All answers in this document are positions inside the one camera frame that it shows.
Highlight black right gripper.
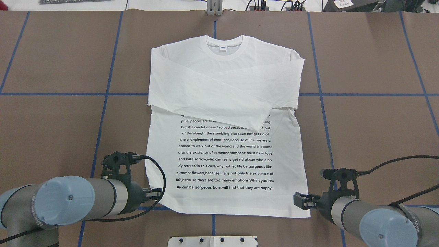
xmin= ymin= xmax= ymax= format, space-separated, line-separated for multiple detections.
xmin=294 ymin=190 xmax=347 ymax=223

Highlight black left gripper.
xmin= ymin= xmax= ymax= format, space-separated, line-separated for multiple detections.
xmin=127 ymin=182 xmax=163 ymax=211

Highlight white long-sleeve printed shirt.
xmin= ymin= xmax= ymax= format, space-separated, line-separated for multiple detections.
xmin=145 ymin=35 xmax=310 ymax=218

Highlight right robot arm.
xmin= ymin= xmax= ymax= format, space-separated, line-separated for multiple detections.
xmin=294 ymin=192 xmax=439 ymax=247

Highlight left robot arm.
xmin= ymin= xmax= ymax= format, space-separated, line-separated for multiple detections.
xmin=1 ymin=176 xmax=164 ymax=247

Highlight blue tape grid lines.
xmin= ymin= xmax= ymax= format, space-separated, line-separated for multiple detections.
xmin=0 ymin=11 xmax=439 ymax=247

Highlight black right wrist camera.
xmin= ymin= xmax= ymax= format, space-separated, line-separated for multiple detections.
xmin=320 ymin=168 xmax=360 ymax=199

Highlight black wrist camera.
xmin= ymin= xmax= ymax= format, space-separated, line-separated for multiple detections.
xmin=320 ymin=168 xmax=360 ymax=199
xmin=100 ymin=152 xmax=141 ymax=183

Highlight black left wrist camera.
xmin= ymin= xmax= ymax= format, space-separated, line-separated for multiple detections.
xmin=100 ymin=152 xmax=141 ymax=183

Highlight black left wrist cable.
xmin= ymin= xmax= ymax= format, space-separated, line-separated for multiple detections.
xmin=0 ymin=155 xmax=167 ymax=245

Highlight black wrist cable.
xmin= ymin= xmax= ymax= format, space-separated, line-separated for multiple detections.
xmin=0 ymin=155 xmax=167 ymax=245
xmin=357 ymin=155 xmax=439 ymax=207

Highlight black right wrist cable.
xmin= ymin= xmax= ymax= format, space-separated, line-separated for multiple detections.
xmin=357 ymin=155 xmax=439 ymax=207

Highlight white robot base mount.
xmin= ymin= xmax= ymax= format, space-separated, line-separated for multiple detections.
xmin=167 ymin=236 xmax=258 ymax=247

